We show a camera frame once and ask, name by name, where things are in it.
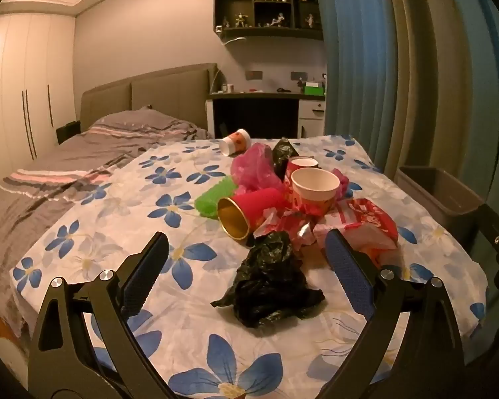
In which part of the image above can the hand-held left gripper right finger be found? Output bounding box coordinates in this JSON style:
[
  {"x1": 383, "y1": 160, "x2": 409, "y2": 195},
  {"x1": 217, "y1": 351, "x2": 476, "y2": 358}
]
[{"x1": 320, "y1": 228, "x2": 466, "y2": 399}]

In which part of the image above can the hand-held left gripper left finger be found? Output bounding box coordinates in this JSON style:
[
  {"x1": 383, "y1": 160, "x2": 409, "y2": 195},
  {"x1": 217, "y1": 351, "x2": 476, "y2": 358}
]
[{"x1": 27, "y1": 230, "x2": 171, "y2": 399}]

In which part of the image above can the grey plastic trash bin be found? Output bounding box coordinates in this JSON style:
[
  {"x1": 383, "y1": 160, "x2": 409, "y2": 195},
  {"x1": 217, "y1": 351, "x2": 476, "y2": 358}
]
[{"x1": 397, "y1": 165, "x2": 486, "y2": 252}]

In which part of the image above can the orange printed paper cup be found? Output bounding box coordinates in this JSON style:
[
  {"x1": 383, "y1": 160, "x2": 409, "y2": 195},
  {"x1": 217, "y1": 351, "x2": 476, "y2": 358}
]
[
  {"x1": 285, "y1": 156, "x2": 319, "y2": 190},
  {"x1": 291, "y1": 168, "x2": 342, "y2": 216},
  {"x1": 219, "y1": 129, "x2": 251, "y2": 157}
]

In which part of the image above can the pink plastic bag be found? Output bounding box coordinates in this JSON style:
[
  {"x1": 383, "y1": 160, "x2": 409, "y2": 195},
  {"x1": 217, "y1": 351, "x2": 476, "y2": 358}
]
[{"x1": 231, "y1": 143, "x2": 284, "y2": 194}]

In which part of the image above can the blue floral blanket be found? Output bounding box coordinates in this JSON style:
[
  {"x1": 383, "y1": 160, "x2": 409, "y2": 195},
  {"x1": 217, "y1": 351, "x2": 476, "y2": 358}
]
[{"x1": 9, "y1": 134, "x2": 489, "y2": 399}]

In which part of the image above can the red and white plastic bag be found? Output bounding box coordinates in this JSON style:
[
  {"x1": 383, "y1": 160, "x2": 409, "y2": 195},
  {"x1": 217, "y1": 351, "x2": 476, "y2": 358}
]
[{"x1": 314, "y1": 198, "x2": 400, "y2": 260}]

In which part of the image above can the large black plastic bag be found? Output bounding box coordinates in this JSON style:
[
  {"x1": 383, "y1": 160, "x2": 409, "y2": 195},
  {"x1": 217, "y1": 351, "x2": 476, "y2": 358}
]
[{"x1": 210, "y1": 231, "x2": 326, "y2": 328}]

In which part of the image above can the red foil wrapper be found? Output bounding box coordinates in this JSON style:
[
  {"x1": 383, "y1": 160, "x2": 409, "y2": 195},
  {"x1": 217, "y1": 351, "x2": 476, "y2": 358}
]
[{"x1": 251, "y1": 209, "x2": 317, "y2": 252}]

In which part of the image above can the small pink plastic scrap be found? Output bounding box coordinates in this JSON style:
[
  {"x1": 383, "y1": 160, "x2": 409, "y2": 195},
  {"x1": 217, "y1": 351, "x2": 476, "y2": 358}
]
[{"x1": 334, "y1": 169, "x2": 351, "y2": 200}]

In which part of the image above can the green foam net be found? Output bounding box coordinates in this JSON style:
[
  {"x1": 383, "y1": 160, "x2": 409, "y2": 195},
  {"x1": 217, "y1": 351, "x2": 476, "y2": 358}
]
[{"x1": 194, "y1": 176, "x2": 239, "y2": 219}]

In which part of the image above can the gold lined paper cup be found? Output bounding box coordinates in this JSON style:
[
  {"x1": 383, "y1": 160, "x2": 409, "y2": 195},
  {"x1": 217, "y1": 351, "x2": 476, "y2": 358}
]
[{"x1": 217, "y1": 197, "x2": 251, "y2": 240}]

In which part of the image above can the grey pillow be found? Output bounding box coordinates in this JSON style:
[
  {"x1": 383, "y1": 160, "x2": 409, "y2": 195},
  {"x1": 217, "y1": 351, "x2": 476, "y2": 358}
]
[{"x1": 0, "y1": 107, "x2": 214, "y2": 341}]

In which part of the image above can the small black plastic bag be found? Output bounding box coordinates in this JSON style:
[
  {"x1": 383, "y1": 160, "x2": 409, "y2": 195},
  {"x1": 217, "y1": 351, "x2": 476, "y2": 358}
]
[{"x1": 272, "y1": 137, "x2": 301, "y2": 180}]

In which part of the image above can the white drawer unit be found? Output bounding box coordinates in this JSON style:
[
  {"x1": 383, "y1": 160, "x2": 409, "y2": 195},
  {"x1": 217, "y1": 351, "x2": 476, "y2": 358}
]
[{"x1": 298, "y1": 99, "x2": 327, "y2": 139}]

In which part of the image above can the black nightstand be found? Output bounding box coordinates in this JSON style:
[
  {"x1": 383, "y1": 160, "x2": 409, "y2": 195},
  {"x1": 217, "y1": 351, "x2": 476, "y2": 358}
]
[{"x1": 56, "y1": 120, "x2": 81, "y2": 146}]

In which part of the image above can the dark desk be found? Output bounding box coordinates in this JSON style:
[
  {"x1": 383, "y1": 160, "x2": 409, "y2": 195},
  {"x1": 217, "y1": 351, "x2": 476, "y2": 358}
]
[{"x1": 206, "y1": 89, "x2": 327, "y2": 140}]

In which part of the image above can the blue and beige curtain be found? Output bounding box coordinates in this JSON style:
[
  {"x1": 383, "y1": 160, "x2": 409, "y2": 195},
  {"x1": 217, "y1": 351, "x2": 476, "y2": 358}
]
[{"x1": 313, "y1": 0, "x2": 499, "y2": 267}]

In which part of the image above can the white wardrobe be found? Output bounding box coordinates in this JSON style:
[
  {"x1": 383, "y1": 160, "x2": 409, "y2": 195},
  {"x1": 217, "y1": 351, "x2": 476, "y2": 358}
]
[{"x1": 0, "y1": 12, "x2": 79, "y2": 188}]

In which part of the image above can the white clip lamp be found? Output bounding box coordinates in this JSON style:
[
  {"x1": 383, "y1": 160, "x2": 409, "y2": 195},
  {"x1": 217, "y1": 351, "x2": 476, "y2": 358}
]
[{"x1": 216, "y1": 25, "x2": 248, "y2": 47}]

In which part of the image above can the row of small figurines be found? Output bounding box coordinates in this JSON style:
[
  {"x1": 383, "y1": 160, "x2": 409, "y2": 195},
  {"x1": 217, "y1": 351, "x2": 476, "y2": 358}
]
[{"x1": 222, "y1": 0, "x2": 317, "y2": 29}]

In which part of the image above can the dark wall shelf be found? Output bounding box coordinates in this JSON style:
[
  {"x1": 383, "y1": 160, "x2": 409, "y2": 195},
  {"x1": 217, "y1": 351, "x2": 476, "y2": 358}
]
[{"x1": 213, "y1": 0, "x2": 326, "y2": 42}]

